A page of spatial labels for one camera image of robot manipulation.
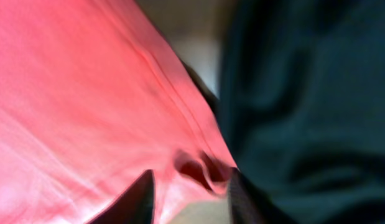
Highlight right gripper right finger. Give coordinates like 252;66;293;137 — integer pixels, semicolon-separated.
228;168;297;224

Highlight red orange t-shirt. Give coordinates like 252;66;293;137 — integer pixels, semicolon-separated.
0;0;234;223

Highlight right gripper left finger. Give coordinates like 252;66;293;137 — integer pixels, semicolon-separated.
88;170;155;224

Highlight black garment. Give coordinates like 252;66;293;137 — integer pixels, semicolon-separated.
182;0;385;224

